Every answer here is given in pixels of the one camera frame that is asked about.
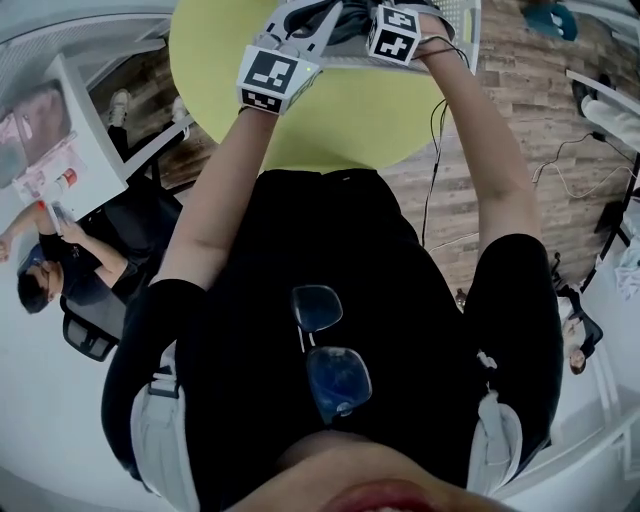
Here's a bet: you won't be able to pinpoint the person's black-clad torso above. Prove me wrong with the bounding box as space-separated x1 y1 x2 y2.
102 168 566 512

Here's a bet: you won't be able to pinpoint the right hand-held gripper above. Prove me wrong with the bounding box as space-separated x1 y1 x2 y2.
367 4 421 66

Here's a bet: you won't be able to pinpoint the white shoulder strap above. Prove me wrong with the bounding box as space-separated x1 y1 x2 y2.
130 344 201 512
467 349 524 496

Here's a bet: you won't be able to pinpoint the black-framed eyeglasses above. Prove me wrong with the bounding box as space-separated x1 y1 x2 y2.
291 284 374 419

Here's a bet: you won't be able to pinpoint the white plastic basket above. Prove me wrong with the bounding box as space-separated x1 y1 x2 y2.
319 0 482 76

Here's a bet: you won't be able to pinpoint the person's right forearm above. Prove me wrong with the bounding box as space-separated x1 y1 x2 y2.
414 37 544 254

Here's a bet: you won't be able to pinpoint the person's left forearm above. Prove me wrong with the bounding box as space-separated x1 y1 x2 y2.
149 107 281 296

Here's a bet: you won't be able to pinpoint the black floor cable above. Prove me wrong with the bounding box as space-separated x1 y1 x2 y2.
542 130 640 176

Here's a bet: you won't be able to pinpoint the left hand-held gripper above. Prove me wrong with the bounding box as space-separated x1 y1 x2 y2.
237 0 344 116

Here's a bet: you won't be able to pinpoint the white desk with black frame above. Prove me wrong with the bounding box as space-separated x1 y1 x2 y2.
582 149 640 321

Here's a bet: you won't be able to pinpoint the grey clothes bundle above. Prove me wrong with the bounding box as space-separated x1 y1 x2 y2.
299 0 381 46

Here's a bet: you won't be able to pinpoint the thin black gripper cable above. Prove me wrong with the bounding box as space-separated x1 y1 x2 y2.
414 34 476 246

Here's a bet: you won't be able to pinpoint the pink bag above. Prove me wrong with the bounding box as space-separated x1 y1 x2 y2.
0 82 76 176

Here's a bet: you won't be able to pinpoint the person's chin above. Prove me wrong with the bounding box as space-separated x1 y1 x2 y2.
234 432 506 512

